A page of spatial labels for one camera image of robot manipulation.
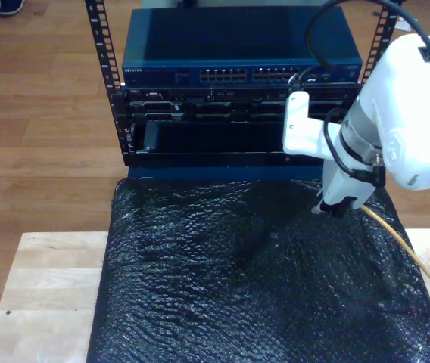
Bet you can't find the yellow network cable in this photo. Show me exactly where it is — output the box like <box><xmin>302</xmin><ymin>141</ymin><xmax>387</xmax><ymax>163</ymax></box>
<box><xmin>313</xmin><ymin>203</ymin><xmax>430</xmax><ymax>307</ymax></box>

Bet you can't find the black bubble mat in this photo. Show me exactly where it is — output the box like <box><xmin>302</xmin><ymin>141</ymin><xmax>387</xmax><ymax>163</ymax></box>
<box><xmin>86</xmin><ymin>174</ymin><xmax>430</xmax><ymax>363</ymax></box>

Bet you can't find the black rack server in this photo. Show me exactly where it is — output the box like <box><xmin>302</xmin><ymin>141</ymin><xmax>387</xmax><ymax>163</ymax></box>
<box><xmin>123</xmin><ymin>85</ymin><xmax>360</xmax><ymax>124</ymax></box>

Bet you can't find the person's foot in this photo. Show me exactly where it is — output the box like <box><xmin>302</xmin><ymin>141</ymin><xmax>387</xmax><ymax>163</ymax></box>
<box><xmin>0</xmin><ymin>0</ymin><xmax>26</xmax><ymax>17</ymax></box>

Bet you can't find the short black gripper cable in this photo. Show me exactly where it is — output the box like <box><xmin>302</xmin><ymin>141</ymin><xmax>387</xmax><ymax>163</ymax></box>
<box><xmin>322</xmin><ymin>107</ymin><xmax>387</xmax><ymax>188</ymax></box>

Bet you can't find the long black camera cable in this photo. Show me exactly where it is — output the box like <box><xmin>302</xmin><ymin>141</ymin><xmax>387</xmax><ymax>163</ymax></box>
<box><xmin>288</xmin><ymin>0</ymin><xmax>430</xmax><ymax>94</ymax></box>

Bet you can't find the black perforated rack post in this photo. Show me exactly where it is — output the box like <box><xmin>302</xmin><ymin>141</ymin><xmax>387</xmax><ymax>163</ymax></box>
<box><xmin>84</xmin><ymin>0</ymin><xmax>131</xmax><ymax>167</ymax></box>
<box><xmin>345</xmin><ymin>0</ymin><xmax>404</xmax><ymax>124</ymax></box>

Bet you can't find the blue network switch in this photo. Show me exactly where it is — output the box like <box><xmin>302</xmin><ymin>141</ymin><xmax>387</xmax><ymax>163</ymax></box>
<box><xmin>121</xmin><ymin>6</ymin><xmax>363</xmax><ymax>86</ymax></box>

